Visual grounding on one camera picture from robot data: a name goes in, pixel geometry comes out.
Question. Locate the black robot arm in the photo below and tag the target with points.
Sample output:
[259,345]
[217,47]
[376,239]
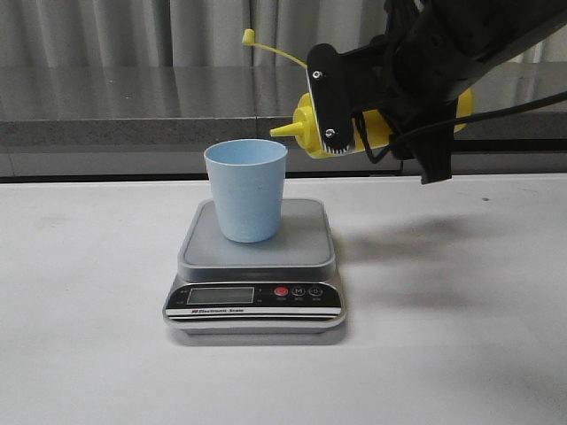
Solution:
[492,32]

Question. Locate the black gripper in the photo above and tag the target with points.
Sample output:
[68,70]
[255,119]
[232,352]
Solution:
[407,82]

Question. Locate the yellow squeeze bottle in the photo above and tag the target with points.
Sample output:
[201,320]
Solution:
[355,104]

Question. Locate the grey pleated curtain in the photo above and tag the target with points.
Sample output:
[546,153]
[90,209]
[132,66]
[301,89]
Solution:
[58,34]

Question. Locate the silver digital kitchen scale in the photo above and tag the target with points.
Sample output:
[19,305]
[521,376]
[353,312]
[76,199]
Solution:
[285,290]

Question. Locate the light blue plastic cup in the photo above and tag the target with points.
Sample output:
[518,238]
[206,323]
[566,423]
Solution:
[247,183]

